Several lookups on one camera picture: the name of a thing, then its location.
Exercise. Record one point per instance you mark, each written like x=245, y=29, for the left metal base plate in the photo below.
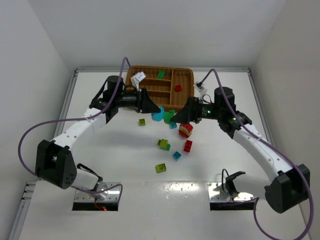
x=106, y=193

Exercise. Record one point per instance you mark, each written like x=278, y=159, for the long cyan lego brick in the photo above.
x=173, y=125

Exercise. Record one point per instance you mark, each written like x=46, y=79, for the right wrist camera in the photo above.
x=199, y=86

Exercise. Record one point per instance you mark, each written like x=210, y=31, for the green lego base brick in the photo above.
x=167, y=116

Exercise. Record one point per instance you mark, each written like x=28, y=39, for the red lime stacked lego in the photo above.
x=185, y=130

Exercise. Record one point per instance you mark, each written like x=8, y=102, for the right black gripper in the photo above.
x=190, y=110

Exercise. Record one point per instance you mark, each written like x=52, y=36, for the brown wicker divided tray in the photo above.
x=162, y=91

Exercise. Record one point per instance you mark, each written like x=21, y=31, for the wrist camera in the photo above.
x=199, y=86
x=137, y=78

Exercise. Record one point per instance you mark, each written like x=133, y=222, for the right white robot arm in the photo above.
x=286, y=186

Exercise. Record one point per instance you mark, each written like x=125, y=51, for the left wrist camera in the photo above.
x=137, y=78

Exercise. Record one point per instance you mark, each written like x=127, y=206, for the dark green lego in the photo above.
x=161, y=74

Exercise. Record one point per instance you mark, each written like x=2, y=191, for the lime green stacked lego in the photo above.
x=163, y=144

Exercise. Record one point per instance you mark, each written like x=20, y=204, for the small red lego brick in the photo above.
x=178, y=88

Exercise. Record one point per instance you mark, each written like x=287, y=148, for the small cyan lego brick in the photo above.
x=176, y=155

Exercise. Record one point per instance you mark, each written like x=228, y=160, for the small lime lego brick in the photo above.
x=142, y=122

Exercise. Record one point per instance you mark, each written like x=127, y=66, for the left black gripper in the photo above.
x=143, y=100

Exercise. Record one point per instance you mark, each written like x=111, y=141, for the cyan rounded lego brick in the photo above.
x=159, y=115

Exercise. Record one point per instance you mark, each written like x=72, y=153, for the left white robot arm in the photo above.
x=54, y=160

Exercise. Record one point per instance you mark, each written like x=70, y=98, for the lime lego brick front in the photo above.
x=160, y=168

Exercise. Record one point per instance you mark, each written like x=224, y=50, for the red flat lego brick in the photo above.
x=187, y=146

